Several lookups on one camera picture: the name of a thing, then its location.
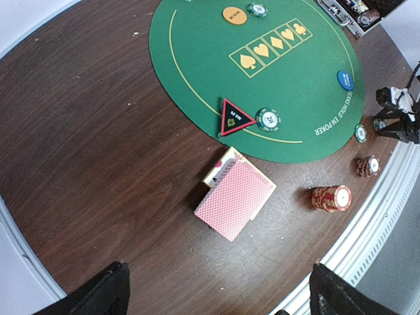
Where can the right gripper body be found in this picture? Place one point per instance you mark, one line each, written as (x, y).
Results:
(398, 104)

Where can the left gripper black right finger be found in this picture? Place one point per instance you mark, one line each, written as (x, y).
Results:
(330, 294)

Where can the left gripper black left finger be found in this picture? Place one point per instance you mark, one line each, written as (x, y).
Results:
(108, 292)

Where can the black triangular all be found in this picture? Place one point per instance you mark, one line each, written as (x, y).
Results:
(232, 118)

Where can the orange big blind button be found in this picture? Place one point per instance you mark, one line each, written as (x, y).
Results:
(234, 15)

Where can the blue small blind button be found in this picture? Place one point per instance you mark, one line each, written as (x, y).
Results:
(345, 80)

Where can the red orange chip stack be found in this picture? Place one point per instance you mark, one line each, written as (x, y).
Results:
(332, 198)

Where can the aluminium poker case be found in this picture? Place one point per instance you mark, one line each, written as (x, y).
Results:
(359, 16)

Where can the green round poker mat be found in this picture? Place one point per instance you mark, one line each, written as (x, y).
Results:
(287, 60)

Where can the red backed card deck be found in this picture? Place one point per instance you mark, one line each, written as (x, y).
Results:
(238, 195)

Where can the card deck box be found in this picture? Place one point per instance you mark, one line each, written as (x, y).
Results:
(215, 173)

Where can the aluminium front rail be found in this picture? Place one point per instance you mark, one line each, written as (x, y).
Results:
(358, 246)

